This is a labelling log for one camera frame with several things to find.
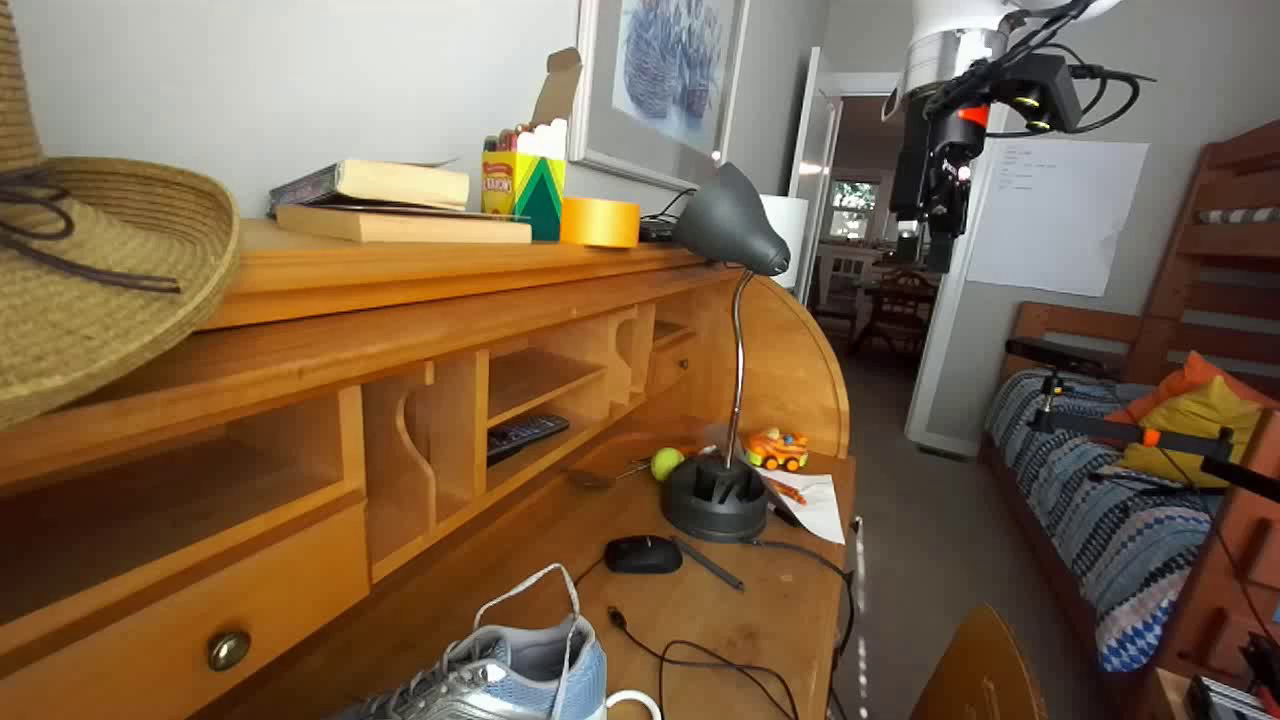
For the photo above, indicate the brass drawer knob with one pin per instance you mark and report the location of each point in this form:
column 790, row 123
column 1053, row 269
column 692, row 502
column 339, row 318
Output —
column 224, row 651

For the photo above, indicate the grey blue sneaker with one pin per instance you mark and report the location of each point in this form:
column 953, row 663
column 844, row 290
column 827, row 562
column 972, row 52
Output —
column 513, row 672

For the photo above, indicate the tan bottom book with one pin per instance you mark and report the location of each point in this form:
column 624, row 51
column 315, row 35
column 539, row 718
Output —
column 397, row 228

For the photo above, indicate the framed blue picture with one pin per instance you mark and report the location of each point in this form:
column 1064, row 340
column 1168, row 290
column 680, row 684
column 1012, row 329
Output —
column 657, row 87

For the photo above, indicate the yellow-green tennis ball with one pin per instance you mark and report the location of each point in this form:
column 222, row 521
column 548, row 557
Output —
column 666, row 463

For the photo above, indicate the yellow green crayon box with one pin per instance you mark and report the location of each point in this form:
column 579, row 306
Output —
column 526, row 168

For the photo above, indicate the bed with striped blanket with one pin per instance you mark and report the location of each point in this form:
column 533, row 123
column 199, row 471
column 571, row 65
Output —
column 1149, row 568

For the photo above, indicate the straw sun hat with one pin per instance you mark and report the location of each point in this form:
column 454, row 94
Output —
column 102, row 260

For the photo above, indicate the yellow tape roll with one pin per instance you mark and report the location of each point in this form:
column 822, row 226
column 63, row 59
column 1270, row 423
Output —
column 593, row 221

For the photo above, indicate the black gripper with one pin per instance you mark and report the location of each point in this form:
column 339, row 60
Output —
column 933, row 176

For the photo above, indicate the beige top book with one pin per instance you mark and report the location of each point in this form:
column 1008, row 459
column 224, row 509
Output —
column 379, row 183

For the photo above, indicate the black computer mouse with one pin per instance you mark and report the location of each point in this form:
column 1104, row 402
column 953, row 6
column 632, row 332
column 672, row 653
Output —
column 640, row 553

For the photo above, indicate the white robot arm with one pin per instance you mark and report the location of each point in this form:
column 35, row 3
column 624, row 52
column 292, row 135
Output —
column 961, row 60

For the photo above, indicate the wooden chair back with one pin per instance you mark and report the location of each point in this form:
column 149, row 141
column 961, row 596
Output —
column 980, row 677

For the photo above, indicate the grey gooseneck desk lamp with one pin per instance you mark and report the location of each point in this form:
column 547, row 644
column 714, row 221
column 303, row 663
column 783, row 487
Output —
column 719, row 492

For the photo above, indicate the black pen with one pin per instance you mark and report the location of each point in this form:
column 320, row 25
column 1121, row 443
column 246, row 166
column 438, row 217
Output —
column 709, row 566

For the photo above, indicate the white paper sheet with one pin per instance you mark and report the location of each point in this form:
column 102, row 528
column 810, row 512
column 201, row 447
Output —
column 812, row 502

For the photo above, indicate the yellow pillow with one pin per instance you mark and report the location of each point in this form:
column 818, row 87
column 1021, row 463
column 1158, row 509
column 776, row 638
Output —
column 1204, row 413

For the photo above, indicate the black remote control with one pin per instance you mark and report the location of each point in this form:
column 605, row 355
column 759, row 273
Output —
column 521, row 433

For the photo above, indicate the wooden roll-top desk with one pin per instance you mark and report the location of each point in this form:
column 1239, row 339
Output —
column 315, row 471

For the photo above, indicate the orange pillow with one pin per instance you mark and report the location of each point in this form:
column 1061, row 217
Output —
column 1195, row 375

